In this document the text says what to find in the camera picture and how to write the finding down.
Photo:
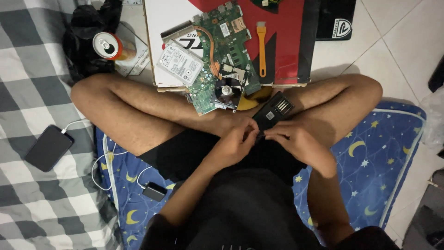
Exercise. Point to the person's right hand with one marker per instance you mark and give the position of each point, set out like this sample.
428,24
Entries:
301,145

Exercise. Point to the person's left hand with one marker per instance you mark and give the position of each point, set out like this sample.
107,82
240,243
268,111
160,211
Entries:
230,145

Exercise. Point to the person's left fingers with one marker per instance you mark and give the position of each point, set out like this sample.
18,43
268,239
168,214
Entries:
250,130

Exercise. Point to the person's right fingers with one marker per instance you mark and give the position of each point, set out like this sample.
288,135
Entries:
277,133

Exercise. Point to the black screwdriver bit case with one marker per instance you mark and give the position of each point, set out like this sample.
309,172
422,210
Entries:
274,111

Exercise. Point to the yellow cloth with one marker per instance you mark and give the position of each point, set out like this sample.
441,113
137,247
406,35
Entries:
255,99

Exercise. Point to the opened hard drive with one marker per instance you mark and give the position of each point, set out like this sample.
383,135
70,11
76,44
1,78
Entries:
229,90

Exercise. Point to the person's black shorts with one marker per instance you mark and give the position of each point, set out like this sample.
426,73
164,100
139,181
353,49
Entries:
187,156

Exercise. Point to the green laptop motherboard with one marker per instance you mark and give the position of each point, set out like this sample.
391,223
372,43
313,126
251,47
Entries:
222,52

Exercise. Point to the person's black shirt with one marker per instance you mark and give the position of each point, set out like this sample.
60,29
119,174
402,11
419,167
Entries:
249,215

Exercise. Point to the red white cardboard box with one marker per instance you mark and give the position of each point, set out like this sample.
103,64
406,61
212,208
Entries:
284,41

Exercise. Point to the silver labelled hard drive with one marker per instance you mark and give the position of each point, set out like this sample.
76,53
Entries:
180,64

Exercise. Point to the blue moon star mat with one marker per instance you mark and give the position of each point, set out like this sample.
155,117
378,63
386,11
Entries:
374,166

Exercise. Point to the person's legs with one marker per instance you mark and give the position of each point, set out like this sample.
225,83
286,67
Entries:
145,107

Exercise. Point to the black charger adapter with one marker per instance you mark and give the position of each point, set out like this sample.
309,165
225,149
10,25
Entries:
154,191

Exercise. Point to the black mat with white logo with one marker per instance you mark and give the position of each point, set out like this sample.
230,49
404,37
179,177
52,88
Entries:
335,19

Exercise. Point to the grey metal laptop panel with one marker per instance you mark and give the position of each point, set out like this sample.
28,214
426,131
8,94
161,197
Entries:
133,45

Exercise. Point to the clear plastic bag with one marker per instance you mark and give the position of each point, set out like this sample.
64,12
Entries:
433,119

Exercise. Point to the red drink can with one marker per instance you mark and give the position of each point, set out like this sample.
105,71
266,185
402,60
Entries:
112,47

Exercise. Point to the black plastic bag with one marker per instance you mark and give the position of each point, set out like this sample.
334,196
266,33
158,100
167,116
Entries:
86,45

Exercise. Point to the black smartphone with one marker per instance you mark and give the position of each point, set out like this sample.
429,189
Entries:
49,148

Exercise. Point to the grey checkered blanket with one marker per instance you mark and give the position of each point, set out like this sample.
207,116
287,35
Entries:
38,139

